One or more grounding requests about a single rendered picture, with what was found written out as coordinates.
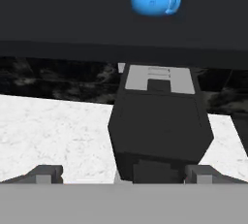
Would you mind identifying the black coffee machine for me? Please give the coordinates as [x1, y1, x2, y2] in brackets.
[107, 62, 215, 184]

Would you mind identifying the dark cabinet shelf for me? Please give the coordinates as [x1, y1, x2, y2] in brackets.
[0, 0, 248, 71]

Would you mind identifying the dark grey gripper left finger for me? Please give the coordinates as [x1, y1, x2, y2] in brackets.
[0, 164, 65, 185]

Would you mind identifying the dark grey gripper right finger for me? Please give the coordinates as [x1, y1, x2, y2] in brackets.
[184, 164, 247, 185]

